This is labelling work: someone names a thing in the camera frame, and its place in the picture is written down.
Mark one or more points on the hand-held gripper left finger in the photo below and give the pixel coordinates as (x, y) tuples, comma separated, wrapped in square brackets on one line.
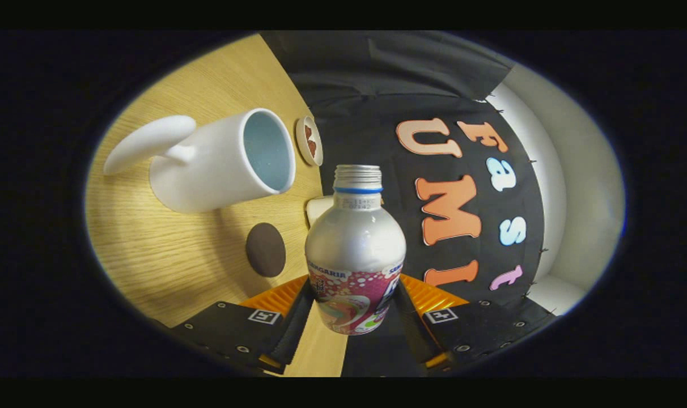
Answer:
[(298, 323)]

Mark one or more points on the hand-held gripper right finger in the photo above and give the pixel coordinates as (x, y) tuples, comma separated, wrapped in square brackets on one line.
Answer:
[(417, 334)]

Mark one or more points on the silver juice bottle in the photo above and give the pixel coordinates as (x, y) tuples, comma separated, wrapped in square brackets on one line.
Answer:
[(355, 243)]

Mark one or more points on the white cup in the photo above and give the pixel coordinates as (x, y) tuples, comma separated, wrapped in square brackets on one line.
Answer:
[(207, 170)]

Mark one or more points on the white plate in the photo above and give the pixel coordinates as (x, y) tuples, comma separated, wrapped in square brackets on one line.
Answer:
[(301, 144)]

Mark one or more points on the wooden table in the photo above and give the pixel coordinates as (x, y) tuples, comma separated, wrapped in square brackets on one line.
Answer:
[(151, 255)]

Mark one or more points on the red food piece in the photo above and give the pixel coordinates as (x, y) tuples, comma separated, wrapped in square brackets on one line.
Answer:
[(308, 132), (312, 148)]

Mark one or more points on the white toaster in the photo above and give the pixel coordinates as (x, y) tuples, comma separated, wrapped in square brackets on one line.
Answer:
[(316, 208)]

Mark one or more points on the brown round coaster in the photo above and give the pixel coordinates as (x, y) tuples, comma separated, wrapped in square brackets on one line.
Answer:
[(266, 249)]

